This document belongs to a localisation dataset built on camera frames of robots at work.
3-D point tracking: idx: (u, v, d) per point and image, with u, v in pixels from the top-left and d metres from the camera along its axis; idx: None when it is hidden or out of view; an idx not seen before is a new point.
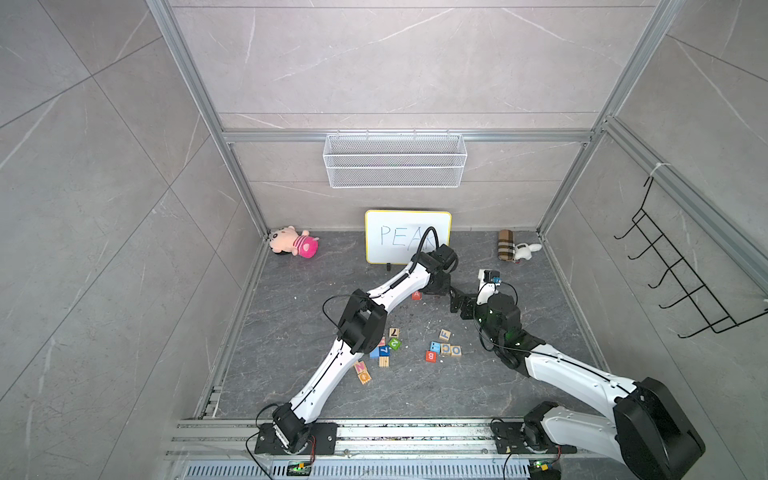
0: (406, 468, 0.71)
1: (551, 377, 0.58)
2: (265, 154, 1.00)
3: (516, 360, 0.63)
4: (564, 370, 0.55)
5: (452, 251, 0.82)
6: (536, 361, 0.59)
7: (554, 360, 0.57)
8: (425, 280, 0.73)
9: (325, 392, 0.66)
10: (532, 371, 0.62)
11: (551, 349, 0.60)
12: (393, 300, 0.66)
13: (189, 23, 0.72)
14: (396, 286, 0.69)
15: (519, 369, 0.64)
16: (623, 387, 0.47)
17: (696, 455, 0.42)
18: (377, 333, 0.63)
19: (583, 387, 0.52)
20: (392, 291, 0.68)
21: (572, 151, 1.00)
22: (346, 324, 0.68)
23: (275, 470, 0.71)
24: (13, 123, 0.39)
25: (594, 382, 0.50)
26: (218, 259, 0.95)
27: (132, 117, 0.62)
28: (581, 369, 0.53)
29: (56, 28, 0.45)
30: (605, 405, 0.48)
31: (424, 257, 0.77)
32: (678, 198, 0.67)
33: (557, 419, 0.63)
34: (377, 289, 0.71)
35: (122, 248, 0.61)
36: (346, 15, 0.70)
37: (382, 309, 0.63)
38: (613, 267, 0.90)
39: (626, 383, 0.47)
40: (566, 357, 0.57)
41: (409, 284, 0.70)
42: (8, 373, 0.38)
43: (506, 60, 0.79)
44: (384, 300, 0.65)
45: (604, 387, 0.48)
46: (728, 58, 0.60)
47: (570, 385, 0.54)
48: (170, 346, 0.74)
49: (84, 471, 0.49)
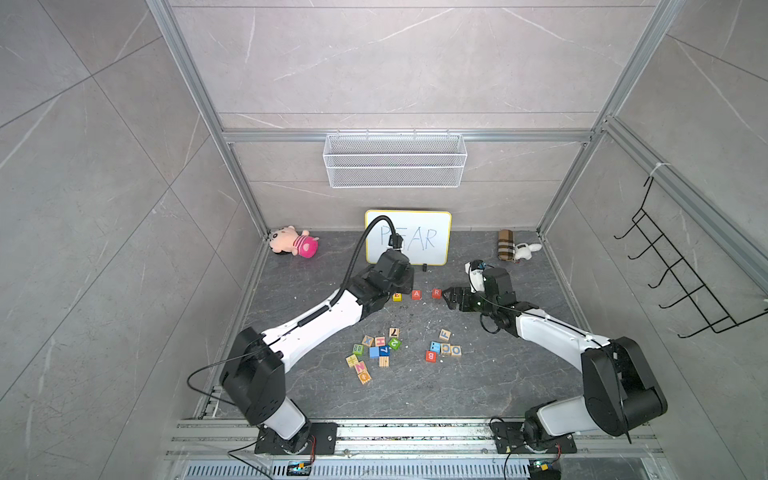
0: (406, 468, 0.71)
1: (537, 337, 0.62)
2: (265, 154, 1.00)
3: (508, 320, 0.67)
4: (548, 327, 0.58)
5: (397, 262, 0.61)
6: (525, 320, 0.63)
7: (542, 319, 0.61)
8: (355, 314, 0.55)
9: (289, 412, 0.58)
10: (519, 332, 0.66)
11: (542, 312, 0.63)
12: (299, 346, 0.47)
13: (188, 22, 0.72)
14: (307, 325, 0.50)
15: (511, 330, 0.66)
16: (597, 342, 0.50)
17: (652, 410, 0.44)
18: (272, 389, 0.44)
19: (562, 343, 0.55)
20: (299, 332, 0.48)
21: (572, 151, 1.00)
22: (229, 382, 0.47)
23: (275, 470, 0.71)
24: (12, 122, 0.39)
25: (571, 337, 0.53)
26: (219, 258, 0.95)
27: (132, 117, 0.62)
28: (564, 327, 0.56)
29: (56, 27, 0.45)
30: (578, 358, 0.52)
31: (355, 283, 0.59)
32: (678, 198, 0.67)
33: (549, 406, 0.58)
34: (280, 329, 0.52)
35: (122, 248, 0.61)
36: (345, 15, 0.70)
37: (275, 360, 0.43)
38: (613, 267, 0.90)
39: (601, 339, 0.50)
40: (553, 318, 0.60)
41: (327, 323, 0.51)
42: (8, 372, 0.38)
43: (506, 60, 0.79)
44: (281, 347, 0.46)
45: (579, 341, 0.51)
46: (729, 58, 0.60)
47: (550, 344, 0.58)
48: (170, 345, 0.74)
49: (84, 471, 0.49)
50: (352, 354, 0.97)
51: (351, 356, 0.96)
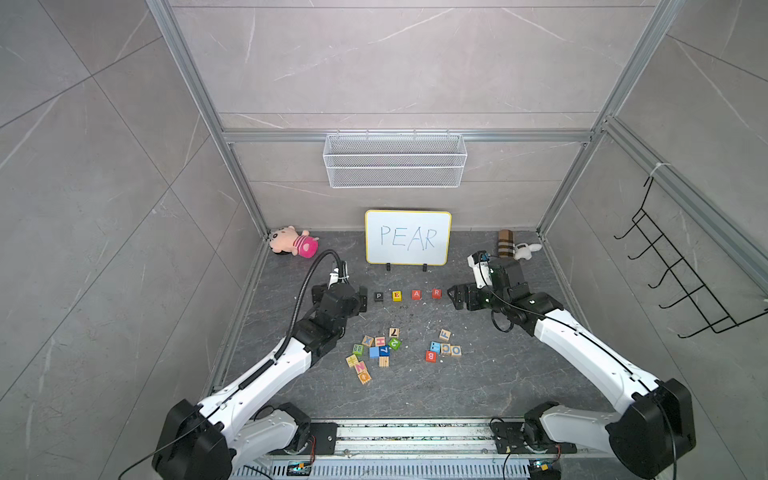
0: (406, 468, 0.71)
1: (562, 349, 0.54)
2: (265, 154, 1.00)
3: (524, 315, 0.58)
4: (580, 344, 0.50)
5: (342, 295, 0.59)
6: (550, 328, 0.54)
7: (573, 333, 0.52)
8: (307, 361, 0.54)
9: (274, 434, 0.58)
10: (537, 333, 0.58)
11: (572, 321, 0.54)
12: (242, 411, 0.44)
13: (188, 22, 0.72)
14: (251, 386, 0.47)
15: (527, 327, 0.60)
16: (644, 385, 0.43)
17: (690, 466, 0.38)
18: (212, 463, 0.39)
19: (596, 369, 0.48)
20: (242, 396, 0.45)
21: (573, 151, 1.00)
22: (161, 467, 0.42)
23: (275, 470, 0.71)
24: (13, 122, 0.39)
25: (612, 371, 0.46)
26: (219, 258, 0.95)
27: (132, 117, 0.62)
28: (600, 351, 0.48)
29: (56, 27, 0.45)
30: (615, 395, 0.46)
31: (301, 328, 0.58)
32: (678, 198, 0.67)
33: (555, 415, 0.63)
34: (220, 393, 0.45)
35: (122, 249, 0.61)
36: (345, 15, 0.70)
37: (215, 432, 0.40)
38: (613, 267, 0.90)
39: (649, 380, 0.44)
40: (586, 334, 0.51)
41: (275, 380, 0.49)
42: (8, 372, 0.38)
43: (506, 60, 0.79)
44: (220, 417, 0.42)
45: (623, 378, 0.44)
46: (729, 58, 0.60)
47: (579, 361, 0.51)
48: (170, 345, 0.74)
49: (84, 471, 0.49)
50: (352, 354, 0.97)
51: (351, 356, 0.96)
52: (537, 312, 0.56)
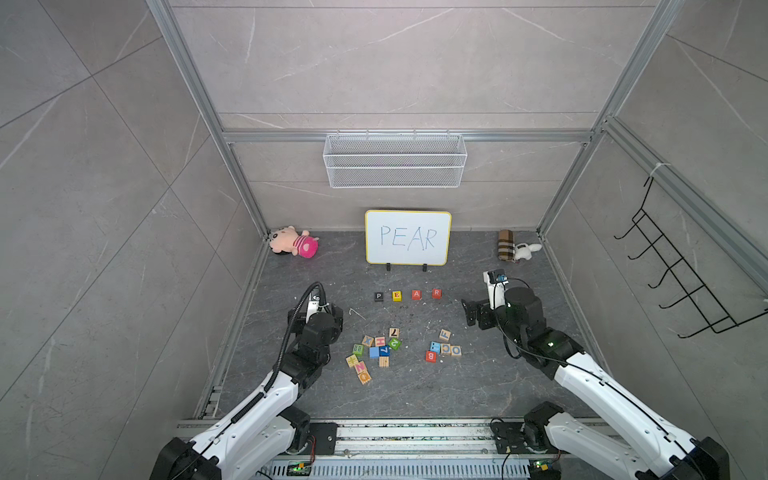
0: (406, 468, 0.71)
1: (586, 396, 0.52)
2: (265, 154, 1.00)
3: (543, 359, 0.56)
4: (607, 396, 0.48)
5: (322, 328, 0.61)
6: (573, 375, 0.52)
7: (598, 382, 0.50)
8: (294, 393, 0.57)
9: (269, 447, 0.57)
10: (558, 377, 0.55)
11: (597, 368, 0.52)
12: (235, 445, 0.45)
13: (188, 22, 0.72)
14: (243, 419, 0.48)
15: (545, 371, 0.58)
16: (680, 445, 0.41)
17: None
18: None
19: (625, 423, 0.46)
20: (235, 430, 0.47)
21: (572, 151, 1.00)
22: None
23: (275, 470, 0.71)
24: (13, 123, 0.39)
25: (645, 428, 0.44)
26: (219, 258, 0.95)
27: (132, 117, 0.62)
28: (630, 406, 0.46)
29: (56, 27, 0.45)
30: (650, 455, 0.44)
31: (287, 361, 0.61)
32: (678, 198, 0.67)
33: (563, 429, 0.62)
34: (211, 430, 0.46)
35: (122, 249, 0.61)
36: (345, 15, 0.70)
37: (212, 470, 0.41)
38: (613, 267, 0.90)
39: (684, 438, 0.42)
40: (612, 383, 0.49)
41: (265, 413, 0.51)
42: (8, 372, 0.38)
43: (506, 60, 0.79)
44: (215, 451, 0.43)
45: (657, 437, 0.43)
46: (729, 58, 0.60)
47: (606, 413, 0.49)
48: (170, 345, 0.74)
49: (84, 471, 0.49)
50: (352, 354, 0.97)
51: (351, 356, 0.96)
52: (556, 357, 0.54)
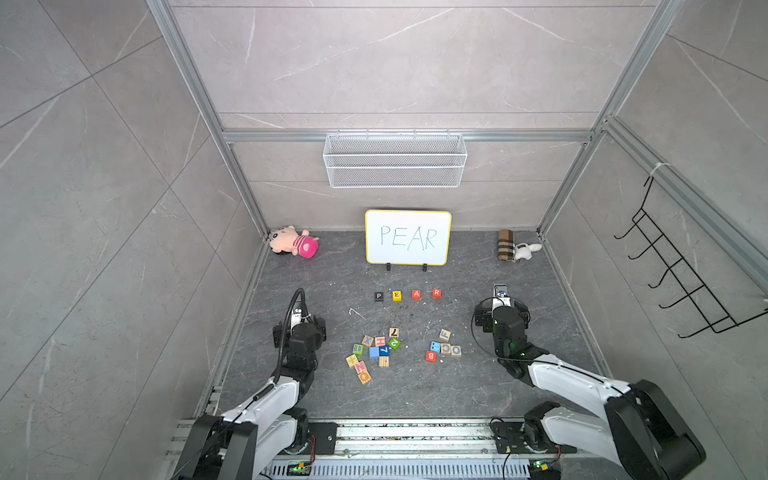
0: (406, 468, 0.71)
1: (552, 384, 0.60)
2: (264, 154, 1.00)
3: (520, 370, 0.65)
4: (562, 375, 0.57)
5: (307, 336, 0.67)
6: (538, 369, 0.62)
7: (555, 367, 0.59)
8: (295, 392, 0.61)
9: (276, 439, 0.57)
10: (533, 379, 0.64)
11: (553, 358, 0.62)
12: (261, 418, 0.48)
13: (189, 22, 0.72)
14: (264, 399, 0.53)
15: (523, 378, 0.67)
16: (617, 389, 0.48)
17: (691, 459, 0.41)
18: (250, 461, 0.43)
19: (580, 390, 0.53)
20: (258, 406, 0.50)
21: (572, 151, 1.00)
22: None
23: (275, 470, 0.71)
24: (13, 122, 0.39)
25: (589, 385, 0.51)
26: (219, 258, 0.95)
27: (132, 117, 0.62)
28: (579, 374, 0.54)
29: (56, 28, 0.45)
30: (600, 407, 0.49)
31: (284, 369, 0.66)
32: (677, 198, 0.67)
33: (557, 418, 0.63)
34: (235, 410, 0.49)
35: (122, 248, 0.61)
36: (346, 15, 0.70)
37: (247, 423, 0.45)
38: (613, 267, 0.90)
39: (620, 384, 0.49)
40: (566, 364, 0.59)
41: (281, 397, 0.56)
42: (8, 372, 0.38)
43: (506, 60, 0.79)
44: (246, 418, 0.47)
45: (599, 389, 0.49)
46: (729, 58, 0.60)
47: (567, 391, 0.56)
48: (170, 345, 0.74)
49: (84, 471, 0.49)
50: (352, 354, 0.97)
51: (351, 356, 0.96)
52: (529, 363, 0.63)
